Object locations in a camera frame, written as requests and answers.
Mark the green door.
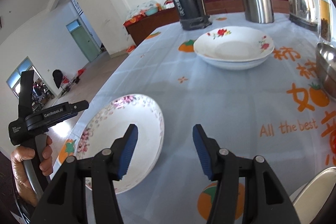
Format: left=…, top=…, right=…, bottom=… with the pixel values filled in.
left=66, top=19, right=101, bottom=62

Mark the pink flower white plate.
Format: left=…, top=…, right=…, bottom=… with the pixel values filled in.
left=76, top=94, right=165, bottom=194

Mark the dark red wooden sideboard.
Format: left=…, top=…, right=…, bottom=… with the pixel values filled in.
left=123, top=0, right=291, bottom=47

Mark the white enamel bowl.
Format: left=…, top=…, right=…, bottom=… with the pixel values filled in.
left=290, top=166, right=335, bottom=224

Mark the stainless steel bowl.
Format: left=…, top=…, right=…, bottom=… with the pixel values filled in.
left=315, top=42, right=336, bottom=100

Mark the teal basin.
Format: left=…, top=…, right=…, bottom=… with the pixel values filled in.
left=145, top=7, right=159, bottom=16

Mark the steel electric kettle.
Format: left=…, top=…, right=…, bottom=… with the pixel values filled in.
left=288, top=0, right=318, bottom=32

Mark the red flower white plate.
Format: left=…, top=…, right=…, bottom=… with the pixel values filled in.
left=193, top=26, right=274, bottom=71

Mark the glass tea bottle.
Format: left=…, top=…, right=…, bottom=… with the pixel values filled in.
left=318, top=0, right=333, bottom=43

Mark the white orange print tablecloth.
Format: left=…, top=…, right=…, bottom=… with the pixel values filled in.
left=66, top=13, right=335, bottom=223

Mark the person's left hand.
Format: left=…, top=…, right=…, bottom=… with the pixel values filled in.
left=10, top=135, right=54, bottom=208

